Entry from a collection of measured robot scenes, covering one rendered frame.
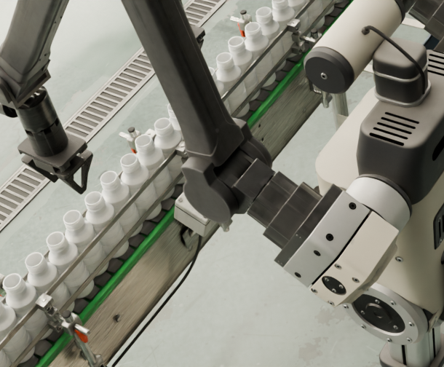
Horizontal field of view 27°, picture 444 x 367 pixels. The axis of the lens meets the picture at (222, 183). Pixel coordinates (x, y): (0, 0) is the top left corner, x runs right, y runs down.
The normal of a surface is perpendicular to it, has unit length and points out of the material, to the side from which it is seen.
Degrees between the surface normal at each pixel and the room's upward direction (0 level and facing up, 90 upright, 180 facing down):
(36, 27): 91
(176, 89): 89
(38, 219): 0
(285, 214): 44
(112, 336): 90
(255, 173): 30
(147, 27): 89
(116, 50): 0
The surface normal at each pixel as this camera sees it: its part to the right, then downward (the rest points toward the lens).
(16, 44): -0.58, 0.62
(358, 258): 0.22, -0.43
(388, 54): -0.20, -0.67
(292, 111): 0.80, 0.31
